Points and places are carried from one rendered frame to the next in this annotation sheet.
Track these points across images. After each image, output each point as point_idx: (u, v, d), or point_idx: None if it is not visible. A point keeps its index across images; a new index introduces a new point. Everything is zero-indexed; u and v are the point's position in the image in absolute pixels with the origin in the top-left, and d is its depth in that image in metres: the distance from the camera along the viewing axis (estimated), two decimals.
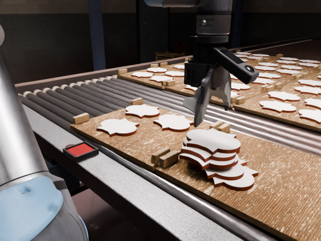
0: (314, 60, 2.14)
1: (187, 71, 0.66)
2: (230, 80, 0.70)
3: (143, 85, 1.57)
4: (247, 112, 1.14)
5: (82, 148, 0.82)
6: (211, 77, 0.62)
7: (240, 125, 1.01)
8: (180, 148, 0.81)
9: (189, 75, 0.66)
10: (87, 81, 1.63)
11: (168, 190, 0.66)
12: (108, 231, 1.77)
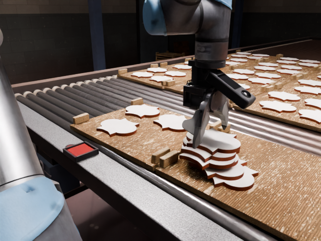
0: (314, 60, 2.14)
1: (187, 94, 0.68)
2: (228, 101, 0.72)
3: (143, 85, 1.57)
4: (247, 112, 1.14)
5: (82, 148, 0.82)
6: (209, 101, 0.64)
7: (240, 125, 1.01)
8: (180, 148, 0.81)
9: (187, 97, 0.68)
10: (87, 81, 1.63)
11: (168, 190, 0.66)
12: (108, 231, 1.77)
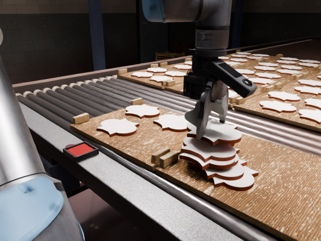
0: (314, 60, 2.14)
1: (187, 84, 0.68)
2: (228, 94, 0.71)
3: (143, 85, 1.57)
4: (247, 112, 1.14)
5: (82, 148, 0.82)
6: (210, 92, 0.63)
7: (240, 125, 1.01)
8: (180, 148, 0.81)
9: (188, 87, 0.68)
10: (87, 81, 1.63)
11: (168, 190, 0.66)
12: (108, 231, 1.77)
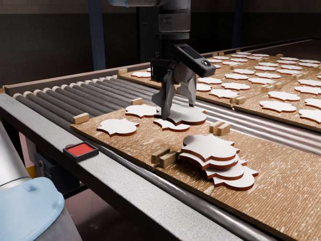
0: (314, 60, 2.14)
1: (153, 67, 0.71)
2: (195, 78, 0.73)
3: (143, 85, 1.57)
4: (247, 112, 1.14)
5: (82, 148, 0.82)
6: (172, 73, 0.66)
7: (240, 125, 1.01)
8: (180, 148, 0.81)
9: (155, 71, 0.71)
10: (87, 81, 1.63)
11: (168, 190, 0.66)
12: (108, 231, 1.77)
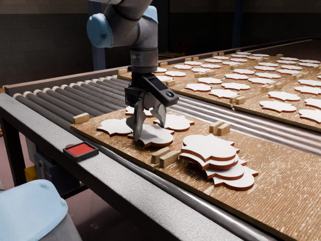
0: (314, 60, 2.14)
1: (127, 94, 0.81)
2: None
3: None
4: (247, 112, 1.14)
5: (82, 148, 0.82)
6: (142, 101, 0.76)
7: (240, 125, 1.01)
8: (180, 148, 0.81)
9: (128, 97, 0.81)
10: (87, 81, 1.63)
11: (168, 190, 0.66)
12: (108, 231, 1.77)
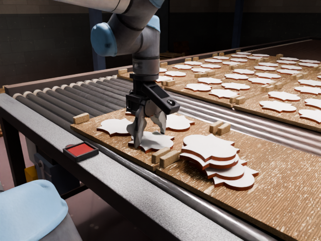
0: (314, 60, 2.14)
1: (128, 101, 0.81)
2: None
3: None
4: (247, 112, 1.14)
5: (82, 148, 0.82)
6: (143, 108, 0.77)
7: (240, 125, 1.01)
8: (180, 148, 0.81)
9: (129, 104, 0.81)
10: (87, 81, 1.63)
11: (168, 189, 0.66)
12: (108, 231, 1.77)
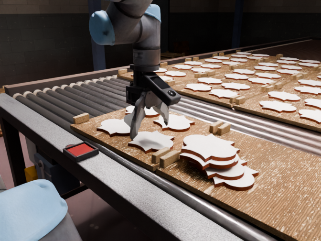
0: (314, 60, 2.14)
1: (128, 93, 0.80)
2: None
3: None
4: (247, 112, 1.14)
5: (82, 148, 0.82)
6: (144, 98, 0.76)
7: (240, 125, 1.01)
8: (180, 148, 0.81)
9: (130, 96, 0.80)
10: (87, 81, 1.63)
11: (168, 189, 0.66)
12: (108, 231, 1.77)
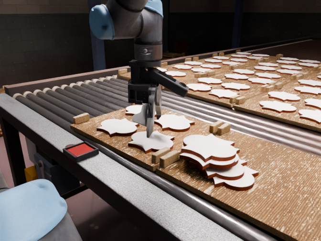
0: (314, 60, 2.14)
1: (131, 92, 0.77)
2: (161, 94, 0.85)
3: None
4: (247, 112, 1.14)
5: (82, 148, 0.82)
6: (155, 94, 0.75)
7: (240, 125, 1.01)
8: (180, 148, 0.81)
9: (133, 94, 0.77)
10: (87, 81, 1.63)
11: (168, 189, 0.66)
12: (108, 231, 1.77)
